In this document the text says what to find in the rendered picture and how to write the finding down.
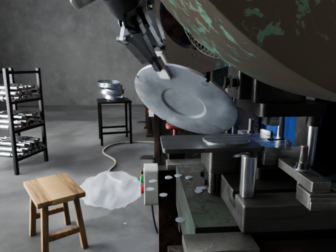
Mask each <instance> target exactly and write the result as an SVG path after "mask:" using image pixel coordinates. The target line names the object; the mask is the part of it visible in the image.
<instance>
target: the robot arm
mask: <svg viewBox="0 0 336 252"><path fill-rule="evenodd" d="M69 1H70V3H71V4H72V6H73V7H74V8H75V9H77V10H79V9H81V8H83V7H84V6H86V5H88V4H90V3H92V2H94V1H96V0H69ZM103 2H104V4H105V5H106V7H107V8H108V10H109V12H110V13H111V14H112V15H114V16H115V17H116V18H117V21H118V25H119V27H120V28H121V31H120V35H119V36H117V37H116V40H117V42H119V43H121V44H123V45H125V46H126V48H127V49H128V50H129V51H130V52H131V53H132V54H133V55H134V56H135V57H136V58H137V59H138V60H139V61H140V63H141V64H143V65H151V66H152V68H153V69H154V71H155V72H157V73H158V75H159V77H160V79H163V80H171V78H172V77H171V75H170V73H169V71H168V69H167V67H166V65H165V63H167V64H169V61H168V57H167V55H166V53H165V50H166V49H167V46H166V45H163V43H165V42H166V38H165V35H164V32H163V29H162V26H161V23H160V20H159V17H158V14H157V11H156V6H155V0H103ZM133 37H134V38H133Z"/></svg>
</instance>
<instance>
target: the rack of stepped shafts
mask: <svg viewBox="0 0 336 252"><path fill-rule="evenodd" d="M1 73H3V80H4V84H0V101H6V106H7V110H3V111H0V130H9V132H10V136H5V137H1V138H0V157H8V158H13V167H14V175H16V176H17V175H19V174H20V171H19V161H21V160H24V159H26V158H29V157H31V156H33V155H36V154H38V153H41V152H43V156H44V162H47V161H49V159H48V148H47V136H46V125H45V114H44V102H43V91H42V80H41V68H36V70H27V71H14V68H9V70H8V68H3V69H2V70H0V74H1ZM35 73H36V79H37V89H34V88H35V87H36V86H35V85H33V84H21V83H15V77H14V74H35ZM9 77H10V81H9ZM32 101H39V112H40V116H38V114H39V113H38V112H35V111H29V110H18V105H17V104H20V103H26V102H32ZM12 105H13V108H12ZM38 123H39V124H38ZM23 127H24V128H23ZM37 127H41V134H42V141H40V138H36V137H32V136H21V133H20V132H23V131H27V130H30V129H34V128H37ZM15 134H16V135H15Z"/></svg>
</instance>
